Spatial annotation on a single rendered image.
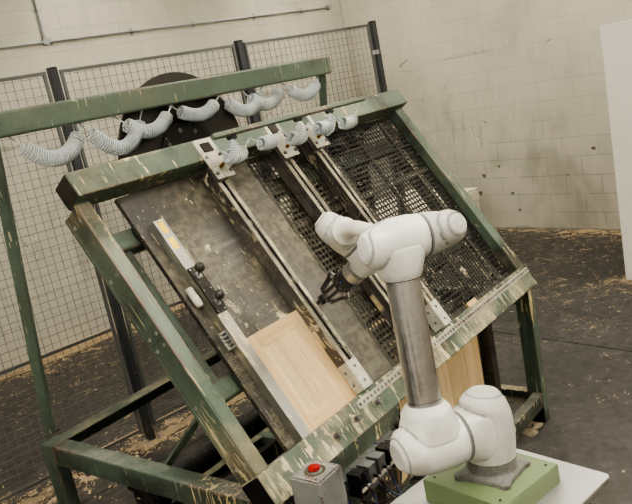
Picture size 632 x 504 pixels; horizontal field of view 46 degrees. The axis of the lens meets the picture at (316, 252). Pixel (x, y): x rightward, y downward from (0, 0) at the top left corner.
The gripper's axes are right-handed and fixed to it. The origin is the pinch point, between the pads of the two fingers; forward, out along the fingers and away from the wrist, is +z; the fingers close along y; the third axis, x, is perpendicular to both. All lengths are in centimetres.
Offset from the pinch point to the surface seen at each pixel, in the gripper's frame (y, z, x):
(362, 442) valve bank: -52, 5, 21
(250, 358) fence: -4.5, 3.9, 42.5
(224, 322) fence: 11.4, 3.9, 42.9
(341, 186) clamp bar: 41, 3, -58
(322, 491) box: -52, -19, 67
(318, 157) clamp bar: 59, 3, -58
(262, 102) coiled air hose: 110, 30, -83
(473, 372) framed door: -68, 46, -111
